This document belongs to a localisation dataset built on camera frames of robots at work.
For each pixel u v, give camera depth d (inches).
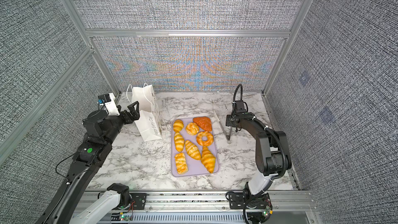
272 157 18.7
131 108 23.8
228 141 35.6
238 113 29.3
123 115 23.2
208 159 32.8
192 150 33.7
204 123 38.5
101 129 19.0
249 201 25.0
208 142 35.7
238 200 28.8
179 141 35.5
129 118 23.8
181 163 32.0
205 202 29.3
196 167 32.5
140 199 28.9
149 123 32.8
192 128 37.4
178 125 38.4
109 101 22.2
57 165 28.6
